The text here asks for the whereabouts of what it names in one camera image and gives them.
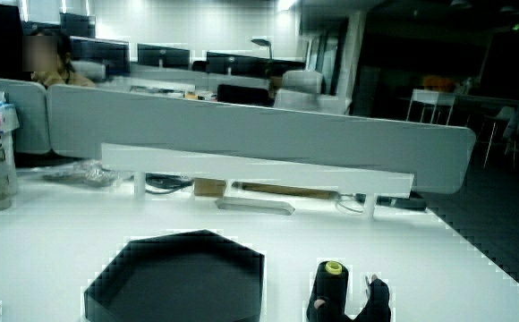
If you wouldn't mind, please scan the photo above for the black power strip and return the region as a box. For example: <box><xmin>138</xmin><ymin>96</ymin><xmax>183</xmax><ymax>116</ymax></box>
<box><xmin>355</xmin><ymin>191</ymin><xmax>428</xmax><ymax>212</ymax></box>

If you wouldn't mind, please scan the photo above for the grey desk lamp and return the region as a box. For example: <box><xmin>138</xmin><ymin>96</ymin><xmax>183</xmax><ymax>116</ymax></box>
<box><xmin>251</xmin><ymin>38</ymin><xmax>274</xmax><ymax>61</ymax></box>

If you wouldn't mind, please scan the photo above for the clear plastic bag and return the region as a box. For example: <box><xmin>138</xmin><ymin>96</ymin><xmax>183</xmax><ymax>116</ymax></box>
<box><xmin>30</xmin><ymin>159</ymin><xmax>122</xmax><ymax>188</ymax></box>

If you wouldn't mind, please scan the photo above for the grey office chair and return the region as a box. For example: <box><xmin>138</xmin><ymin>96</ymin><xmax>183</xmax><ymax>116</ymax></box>
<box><xmin>273</xmin><ymin>70</ymin><xmax>325</xmax><ymax>111</ymax></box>

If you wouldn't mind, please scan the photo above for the black monitor back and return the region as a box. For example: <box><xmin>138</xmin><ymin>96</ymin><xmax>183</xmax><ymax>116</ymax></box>
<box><xmin>217</xmin><ymin>83</ymin><xmax>271</xmax><ymax>106</ymax></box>

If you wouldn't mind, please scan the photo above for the white cable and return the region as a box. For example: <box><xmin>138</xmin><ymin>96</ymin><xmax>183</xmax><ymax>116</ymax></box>
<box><xmin>334</xmin><ymin>196</ymin><xmax>364</xmax><ymax>215</ymax></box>

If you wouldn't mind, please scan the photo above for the black sewing thread spool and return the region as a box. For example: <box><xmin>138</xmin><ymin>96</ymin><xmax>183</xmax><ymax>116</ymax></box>
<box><xmin>308</xmin><ymin>259</ymin><xmax>351</xmax><ymax>321</ymax></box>

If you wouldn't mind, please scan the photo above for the black computer monitor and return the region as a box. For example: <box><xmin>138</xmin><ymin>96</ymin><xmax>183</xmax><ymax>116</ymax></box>
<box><xmin>69</xmin><ymin>36</ymin><xmax>132</xmax><ymax>76</ymax></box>
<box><xmin>59</xmin><ymin>13</ymin><xmax>97</xmax><ymax>39</ymax></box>
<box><xmin>205</xmin><ymin>51</ymin><xmax>271</xmax><ymax>77</ymax></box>
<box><xmin>136</xmin><ymin>43</ymin><xmax>191</xmax><ymax>71</ymax></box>

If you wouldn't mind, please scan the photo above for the grey monitor stand base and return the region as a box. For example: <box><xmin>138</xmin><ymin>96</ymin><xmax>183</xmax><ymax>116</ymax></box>
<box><xmin>215</xmin><ymin>197</ymin><xmax>296</xmax><ymax>216</ymax></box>

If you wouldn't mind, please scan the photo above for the white background table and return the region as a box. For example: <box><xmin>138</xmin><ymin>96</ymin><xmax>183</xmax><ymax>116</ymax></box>
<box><xmin>405</xmin><ymin>89</ymin><xmax>456</xmax><ymax>125</ymax></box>

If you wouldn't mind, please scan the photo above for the white desk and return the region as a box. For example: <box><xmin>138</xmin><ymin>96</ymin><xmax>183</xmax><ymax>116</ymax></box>
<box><xmin>0</xmin><ymin>171</ymin><xmax>519</xmax><ymax>322</ymax></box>

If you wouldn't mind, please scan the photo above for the white monitor riser shelf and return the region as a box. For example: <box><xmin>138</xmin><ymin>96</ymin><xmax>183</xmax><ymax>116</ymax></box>
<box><xmin>100</xmin><ymin>142</ymin><xmax>415</xmax><ymax>220</ymax></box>

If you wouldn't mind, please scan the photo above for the short grey desk partition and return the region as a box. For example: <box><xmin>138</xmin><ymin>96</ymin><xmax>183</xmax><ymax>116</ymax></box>
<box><xmin>0</xmin><ymin>75</ymin><xmax>52</xmax><ymax>156</ymax></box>

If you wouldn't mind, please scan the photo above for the person's right hand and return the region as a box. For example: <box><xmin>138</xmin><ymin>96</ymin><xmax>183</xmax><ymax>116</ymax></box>
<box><xmin>306</xmin><ymin>273</ymin><xmax>393</xmax><ymax>322</ymax></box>

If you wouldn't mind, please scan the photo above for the white bar stool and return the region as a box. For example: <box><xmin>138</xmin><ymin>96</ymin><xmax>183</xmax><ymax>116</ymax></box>
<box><xmin>482</xmin><ymin>106</ymin><xmax>516</xmax><ymax>169</ymax></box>

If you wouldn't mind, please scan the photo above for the black hexagonal tray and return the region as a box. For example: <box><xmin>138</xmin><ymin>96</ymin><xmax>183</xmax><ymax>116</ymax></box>
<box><xmin>83</xmin><ymin>229</ymin><xmax>266</xmax><ymax>322</ymax></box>

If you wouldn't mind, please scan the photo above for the brown cardboard box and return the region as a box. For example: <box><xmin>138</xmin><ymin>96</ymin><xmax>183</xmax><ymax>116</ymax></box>
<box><xmin>193</xmin><ymin>178</ymin><xmax>227</xmax><ymax>198</ymax></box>

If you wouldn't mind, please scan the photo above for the long brown wooden bar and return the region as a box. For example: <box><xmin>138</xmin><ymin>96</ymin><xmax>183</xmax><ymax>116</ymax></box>
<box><xmin>232</xmin><ymin>181</ymin><xmax>340</xmax><ymax>200</ymax></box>

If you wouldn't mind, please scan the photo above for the black cable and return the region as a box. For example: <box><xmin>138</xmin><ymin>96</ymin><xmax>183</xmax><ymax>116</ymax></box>
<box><xmin>145</xmin><ymin>174</ymin><xmax>194</xmax><ymax>196</ymax></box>

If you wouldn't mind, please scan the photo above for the long grey desk partition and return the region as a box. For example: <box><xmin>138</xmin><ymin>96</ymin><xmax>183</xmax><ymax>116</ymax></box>
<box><xmin>46</xmin><ymin>84</ymin><xmax>477</xmax><ymax>195</ymax></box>

